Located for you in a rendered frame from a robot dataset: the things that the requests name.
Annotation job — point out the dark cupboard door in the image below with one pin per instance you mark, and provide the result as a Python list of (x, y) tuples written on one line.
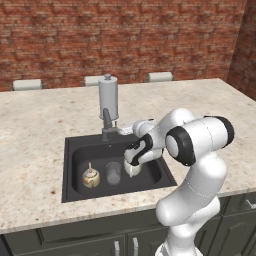
[(150, 243), (236, 236), (66, 250)]

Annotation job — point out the dark drawer front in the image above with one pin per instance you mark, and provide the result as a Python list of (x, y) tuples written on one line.
[(235, 204)]

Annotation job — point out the black sink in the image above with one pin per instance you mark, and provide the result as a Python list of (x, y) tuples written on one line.
[(96, 151)]

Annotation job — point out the white chair back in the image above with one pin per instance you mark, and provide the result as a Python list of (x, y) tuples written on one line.
[(27, 85), (160, 77), (91, 81)]

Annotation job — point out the dark grey tap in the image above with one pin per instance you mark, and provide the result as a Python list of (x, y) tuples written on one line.
[(106, 120)]

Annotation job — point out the grey cylinder with knob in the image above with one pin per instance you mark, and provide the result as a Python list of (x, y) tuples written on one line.
[(108, 96)]

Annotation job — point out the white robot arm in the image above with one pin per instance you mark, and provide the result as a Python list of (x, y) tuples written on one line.
[(200, 186)]

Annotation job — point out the clear glass jug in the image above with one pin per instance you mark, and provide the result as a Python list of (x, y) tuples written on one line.
[(113, 175)]

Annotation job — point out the cream patterned teapot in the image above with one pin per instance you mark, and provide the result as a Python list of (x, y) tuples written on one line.
[(91, 179)]

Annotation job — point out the dark cupboard panel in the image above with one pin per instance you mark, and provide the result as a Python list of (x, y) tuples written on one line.
[(100, 230)]

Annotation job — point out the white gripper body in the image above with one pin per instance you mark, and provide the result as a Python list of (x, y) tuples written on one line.
[(133, 128)]

